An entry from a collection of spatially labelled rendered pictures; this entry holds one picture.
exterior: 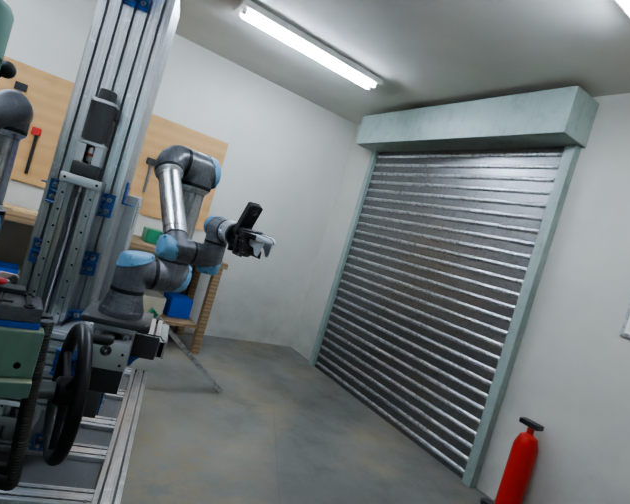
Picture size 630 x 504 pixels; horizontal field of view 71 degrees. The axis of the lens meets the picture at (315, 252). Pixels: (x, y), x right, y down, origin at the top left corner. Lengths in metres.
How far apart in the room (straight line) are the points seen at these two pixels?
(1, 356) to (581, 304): 2.89
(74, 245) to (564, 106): 2.84
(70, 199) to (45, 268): 0.26
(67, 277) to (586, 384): 2.72
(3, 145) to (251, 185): 3.15
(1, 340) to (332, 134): 4.54
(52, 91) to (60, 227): 2.66
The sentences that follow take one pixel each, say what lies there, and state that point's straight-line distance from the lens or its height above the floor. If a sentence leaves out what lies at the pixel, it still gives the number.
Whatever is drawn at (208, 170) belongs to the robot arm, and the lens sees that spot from 1.71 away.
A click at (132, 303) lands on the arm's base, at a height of 0.88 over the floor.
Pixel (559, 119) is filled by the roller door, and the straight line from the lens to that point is 3.28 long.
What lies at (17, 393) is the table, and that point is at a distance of 1.00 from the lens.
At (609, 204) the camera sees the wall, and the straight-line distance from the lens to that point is 3.24.
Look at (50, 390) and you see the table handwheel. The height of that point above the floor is 0.82.
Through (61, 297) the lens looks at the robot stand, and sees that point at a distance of 1.82.
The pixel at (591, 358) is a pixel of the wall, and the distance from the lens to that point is 3.10.
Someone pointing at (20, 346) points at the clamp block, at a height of 0.93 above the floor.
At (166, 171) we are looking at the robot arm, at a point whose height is 1.35.
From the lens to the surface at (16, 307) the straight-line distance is 0.98.
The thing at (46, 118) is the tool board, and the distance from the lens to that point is 4.35.
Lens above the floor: 1.27
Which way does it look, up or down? 1 degrees down
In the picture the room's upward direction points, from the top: 17 degrees clockwise
